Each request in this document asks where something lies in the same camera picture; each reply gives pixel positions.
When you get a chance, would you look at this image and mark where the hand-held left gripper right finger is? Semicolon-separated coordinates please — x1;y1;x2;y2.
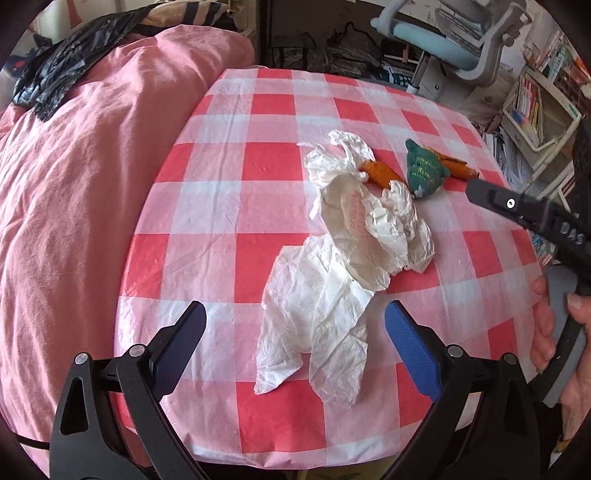
383;300;552;480

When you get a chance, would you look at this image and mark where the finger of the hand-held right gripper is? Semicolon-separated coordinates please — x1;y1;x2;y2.
465;178;552;232

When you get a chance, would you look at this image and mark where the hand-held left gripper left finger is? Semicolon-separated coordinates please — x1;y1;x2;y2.
48;300;208;480

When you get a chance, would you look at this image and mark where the long orange peel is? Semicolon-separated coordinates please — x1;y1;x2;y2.
436;154;479;182

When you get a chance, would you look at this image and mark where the white plastic bag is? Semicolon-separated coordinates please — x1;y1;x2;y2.
253;235;372;408
302;130;411;291

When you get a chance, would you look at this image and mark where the short orange peel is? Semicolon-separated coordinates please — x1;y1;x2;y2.
358;159;400;189

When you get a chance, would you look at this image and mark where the person's right hand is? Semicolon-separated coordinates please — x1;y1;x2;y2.
530;276;591;416

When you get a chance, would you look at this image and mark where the pile of papers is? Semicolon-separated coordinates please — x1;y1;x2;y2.
484;131;542;186

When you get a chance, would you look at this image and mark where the white book rack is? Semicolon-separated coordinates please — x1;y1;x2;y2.
501;65;583;153

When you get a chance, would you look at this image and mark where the beige tote bag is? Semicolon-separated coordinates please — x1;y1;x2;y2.
462;78;509;126

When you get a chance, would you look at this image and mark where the row of colourful books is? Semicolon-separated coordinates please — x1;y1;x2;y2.
512;76;546;134

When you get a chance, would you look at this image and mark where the grey and blue office chair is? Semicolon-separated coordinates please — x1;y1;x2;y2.
372;0;532;97

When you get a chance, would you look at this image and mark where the pink blanket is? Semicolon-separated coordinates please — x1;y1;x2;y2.
0;25;257;444

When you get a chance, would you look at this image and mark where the clear storage bag black trim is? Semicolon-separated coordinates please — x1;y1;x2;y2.
324;37;385;78
272;44;325;75

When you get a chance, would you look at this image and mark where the red checked tablecloth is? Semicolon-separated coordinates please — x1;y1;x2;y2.
115;68;550;472

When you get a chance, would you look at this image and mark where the black plastic bag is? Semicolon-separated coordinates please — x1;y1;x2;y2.
11;11;153;121

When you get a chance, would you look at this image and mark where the striped peach cushion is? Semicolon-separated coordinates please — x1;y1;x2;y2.
139;2;236;28

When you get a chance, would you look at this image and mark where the black cable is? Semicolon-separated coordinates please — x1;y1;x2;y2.
7;429;54;452

